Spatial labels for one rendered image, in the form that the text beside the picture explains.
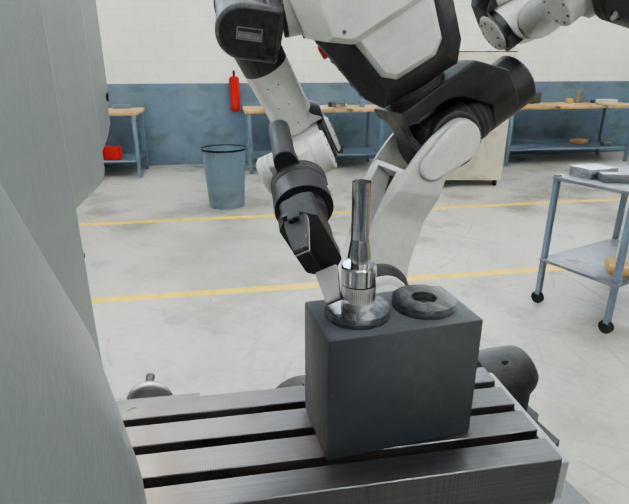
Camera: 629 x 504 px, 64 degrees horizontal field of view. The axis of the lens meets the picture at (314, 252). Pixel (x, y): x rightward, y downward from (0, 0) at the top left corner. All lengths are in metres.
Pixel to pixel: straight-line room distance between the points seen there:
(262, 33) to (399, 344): 0.57
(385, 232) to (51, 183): 0.87
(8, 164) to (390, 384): 0.59
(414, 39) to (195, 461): 0.74
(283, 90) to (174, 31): 7.15
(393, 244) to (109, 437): 0.90
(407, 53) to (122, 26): 7.42
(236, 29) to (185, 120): 7.23
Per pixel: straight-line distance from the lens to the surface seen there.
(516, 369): 1.40
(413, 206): 1.03
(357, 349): 0.65
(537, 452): 0.82
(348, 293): 0.67
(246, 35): 0.95
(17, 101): 0.19
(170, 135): 8.19
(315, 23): 0.91
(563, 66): 9.84
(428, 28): 0.95
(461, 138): 1.02
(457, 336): 0.71
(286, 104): 1.03
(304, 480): 0.72
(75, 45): 0.46
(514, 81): 1.12
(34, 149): 0.20
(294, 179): 0.73
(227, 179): 5.41
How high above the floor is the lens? 1.45
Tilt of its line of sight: 20 degrees down
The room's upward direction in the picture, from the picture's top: straight up
